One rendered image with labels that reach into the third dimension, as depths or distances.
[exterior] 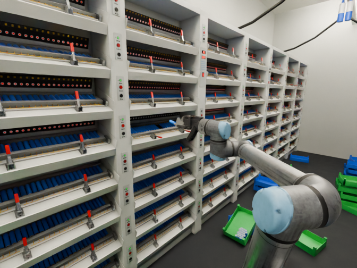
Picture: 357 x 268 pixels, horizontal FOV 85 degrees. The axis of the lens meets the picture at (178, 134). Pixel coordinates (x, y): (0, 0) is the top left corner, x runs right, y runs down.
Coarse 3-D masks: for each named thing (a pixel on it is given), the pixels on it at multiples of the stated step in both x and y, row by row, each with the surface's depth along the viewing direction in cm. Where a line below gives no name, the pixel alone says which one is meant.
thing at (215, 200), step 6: (222, 186) 219; (228, 186) 221; (216, 192) 206; (222, 192) 212; (228, 192) 215; (204, 198) 194; (210, 198) 189; (216, 198) 201; (222, 198) 204; (204, 204) 190; (210, 204) 189; (216, 204) 194; (204, 210) 183; (210, 210) 189
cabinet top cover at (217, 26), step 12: (132, 0) 115; (144, 0) 115; (156, 0) 115; (168, 0) 115; (180, 0) 120; (156, 12) 132; (168, 12) 132; (180, 12) 132; (192, 12) 132; (216, 24) 156; (228, 24) 163; (228, 36) 188; (240, 36) 188
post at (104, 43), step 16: (96, 0) 94; (112, 16) 92; (96, 32) 99; (112, 32) 93; (96, 48) 102; (112, 48) 94; (112, 64) 95; (96, 80) 107; (112, 80) 96; (112, 96) 98; (128, 96) 104; (128, 112) 105; (112, 128) 103; (128, 128) 107; (128, 144) 108; (112, 160) 108; (128, 160) 110; (128, 176) 111; (112, 192) 114; (128, 208) 115; (128, 240) 118
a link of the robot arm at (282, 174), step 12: (240, 144) 105; (252, 144) 107; (240, 156) 103; (252, 156) 90; (264, 156) 84; (264, 168) 80; (276, 168) 74; (288, 168) 70; (276, 180) 72; (288, 180) 66; (300, 180) 60; (312, 180) 57; (324, 180) 57; (324, 192) 51; (336, 192) 53; (336, 204) 50; (336, 216) 50
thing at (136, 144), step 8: (136, 120) 129; (144, 120) 134; (152, 120) 140; (160, 136) 128; (168, 136) 131; (176, 136) 137; (184, 136) 144; (136, 144) 112; (144, 144) 117; (152, 144) 123
